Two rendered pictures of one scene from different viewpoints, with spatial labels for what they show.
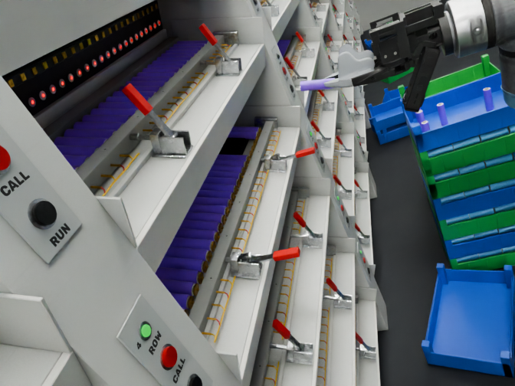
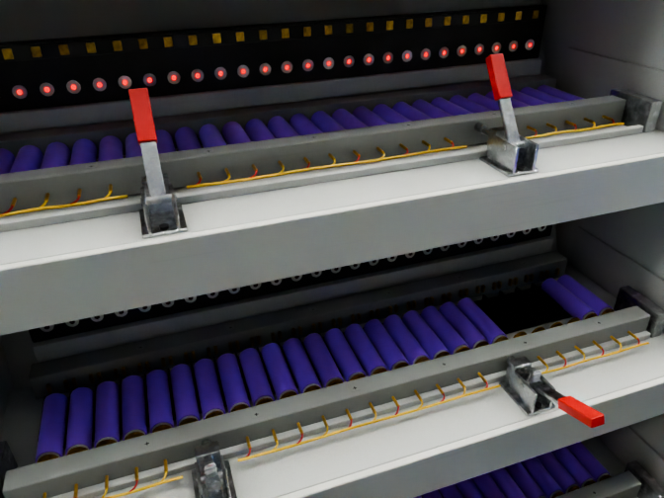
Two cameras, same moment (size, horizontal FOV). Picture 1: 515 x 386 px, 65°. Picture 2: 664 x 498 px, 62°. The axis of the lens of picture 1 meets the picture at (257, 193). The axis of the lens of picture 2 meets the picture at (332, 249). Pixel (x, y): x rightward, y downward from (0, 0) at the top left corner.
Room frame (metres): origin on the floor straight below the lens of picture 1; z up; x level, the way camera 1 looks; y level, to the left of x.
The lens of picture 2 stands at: (0.29, -0.28, 0.97)
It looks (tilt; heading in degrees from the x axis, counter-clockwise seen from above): 10 degrees down; 48
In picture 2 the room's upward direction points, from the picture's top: 8 degrees counter-clockwise
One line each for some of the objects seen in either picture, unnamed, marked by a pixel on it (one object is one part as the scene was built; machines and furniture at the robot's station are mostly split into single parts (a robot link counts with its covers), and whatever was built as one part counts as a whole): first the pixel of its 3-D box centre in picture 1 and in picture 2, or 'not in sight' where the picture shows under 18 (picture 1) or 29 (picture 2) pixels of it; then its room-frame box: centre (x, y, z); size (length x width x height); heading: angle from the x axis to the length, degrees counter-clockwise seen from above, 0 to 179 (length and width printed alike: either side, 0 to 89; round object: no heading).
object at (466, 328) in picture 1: (470, 313); not in sight; (0.73, -0.36, 0.04); 0.30 x 0.20 x 0.08; 138
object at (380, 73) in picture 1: (376, 71); not in sight; (0.65, -0.28, 0.83); 0.09 x 0.05 x 0.02; 68
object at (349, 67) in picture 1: (346, 68); not in sight; (0.68, -0.24, 0.85); 0.09 x 0.03 x 0.06; 68
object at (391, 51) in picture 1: (408, 40); not in sight; (0.65, -0.34, 0.85); 0.12 x 0.08 x 0.09; 63
